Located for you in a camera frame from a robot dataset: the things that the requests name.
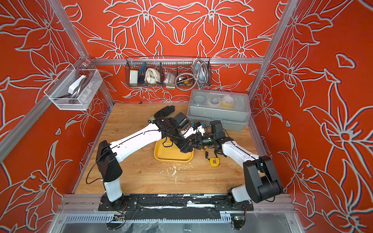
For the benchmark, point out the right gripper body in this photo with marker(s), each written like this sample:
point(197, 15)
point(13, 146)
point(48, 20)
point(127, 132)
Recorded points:
point(205, 141)

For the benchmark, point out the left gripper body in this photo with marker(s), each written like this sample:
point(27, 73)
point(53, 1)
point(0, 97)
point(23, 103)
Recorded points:
point(184, 143)

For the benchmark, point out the small yellow deli tape measure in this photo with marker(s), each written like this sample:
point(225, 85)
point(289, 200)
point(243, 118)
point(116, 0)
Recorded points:
point(214, 162)

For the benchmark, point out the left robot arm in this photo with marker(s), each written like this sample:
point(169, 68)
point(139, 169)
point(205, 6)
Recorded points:
point(110, 155)

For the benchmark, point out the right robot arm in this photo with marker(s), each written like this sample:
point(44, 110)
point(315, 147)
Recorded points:
point(261, 180)

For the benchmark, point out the grey plastic storage box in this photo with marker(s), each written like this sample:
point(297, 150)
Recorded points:
point(232, 109)

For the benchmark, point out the yellow plastic tray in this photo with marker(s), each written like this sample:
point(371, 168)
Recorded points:
point(166, 151)

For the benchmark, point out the white cloth in basket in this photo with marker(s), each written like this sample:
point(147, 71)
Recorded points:
point(152, 76)

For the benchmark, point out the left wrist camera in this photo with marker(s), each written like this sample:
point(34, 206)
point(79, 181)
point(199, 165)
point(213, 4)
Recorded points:
point(179, 123)

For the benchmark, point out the black wire wall basket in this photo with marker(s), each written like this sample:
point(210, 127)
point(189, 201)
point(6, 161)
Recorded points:
point(177, 72)

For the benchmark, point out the white mesh wall basket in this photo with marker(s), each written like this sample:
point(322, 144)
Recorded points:
point(75, 90)

